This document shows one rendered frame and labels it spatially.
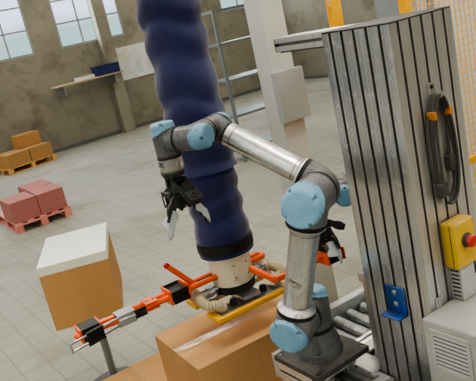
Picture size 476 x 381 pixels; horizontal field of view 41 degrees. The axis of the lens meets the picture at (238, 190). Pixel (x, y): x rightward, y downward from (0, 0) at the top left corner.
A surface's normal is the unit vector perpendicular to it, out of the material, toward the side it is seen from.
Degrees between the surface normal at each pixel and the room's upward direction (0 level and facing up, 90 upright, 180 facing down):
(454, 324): 0
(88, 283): 90
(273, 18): 90
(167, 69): 81
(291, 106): 90
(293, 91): 90
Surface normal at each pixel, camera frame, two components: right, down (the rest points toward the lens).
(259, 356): 0.51, 0.12
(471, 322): -0.21, -0.94
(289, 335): -0.47, 0.45
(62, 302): 0.19, 0.22
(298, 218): -0.45, 0.21
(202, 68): 0.63, -0.11
